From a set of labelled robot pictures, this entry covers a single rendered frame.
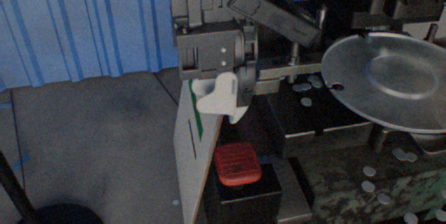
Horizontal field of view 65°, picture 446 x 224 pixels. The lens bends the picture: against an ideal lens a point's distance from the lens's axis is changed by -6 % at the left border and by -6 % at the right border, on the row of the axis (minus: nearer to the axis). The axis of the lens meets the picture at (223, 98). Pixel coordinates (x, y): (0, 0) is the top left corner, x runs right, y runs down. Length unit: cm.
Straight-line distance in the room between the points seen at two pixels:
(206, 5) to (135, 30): 155
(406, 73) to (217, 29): 43
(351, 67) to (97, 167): 116
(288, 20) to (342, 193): 38
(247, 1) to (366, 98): 34
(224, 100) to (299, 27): 12
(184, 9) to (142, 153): 126
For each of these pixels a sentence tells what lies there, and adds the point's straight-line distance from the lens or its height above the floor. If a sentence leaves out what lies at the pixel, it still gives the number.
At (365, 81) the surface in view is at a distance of 68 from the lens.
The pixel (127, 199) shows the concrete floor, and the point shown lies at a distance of 146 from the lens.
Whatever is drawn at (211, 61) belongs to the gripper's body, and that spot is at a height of 95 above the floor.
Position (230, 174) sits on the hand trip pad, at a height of 76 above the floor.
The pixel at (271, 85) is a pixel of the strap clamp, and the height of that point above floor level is 72.
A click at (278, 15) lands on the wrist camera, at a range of 38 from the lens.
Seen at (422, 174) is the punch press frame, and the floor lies 64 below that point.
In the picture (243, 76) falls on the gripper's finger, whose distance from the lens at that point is 38.
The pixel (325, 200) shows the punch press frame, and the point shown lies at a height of 63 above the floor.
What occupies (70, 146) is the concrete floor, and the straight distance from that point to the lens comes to 172.
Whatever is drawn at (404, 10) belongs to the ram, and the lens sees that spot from 65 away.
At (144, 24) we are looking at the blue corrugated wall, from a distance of 188.
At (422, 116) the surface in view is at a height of 78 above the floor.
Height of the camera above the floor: 116
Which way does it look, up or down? 39 degrees down
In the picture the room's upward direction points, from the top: straight up
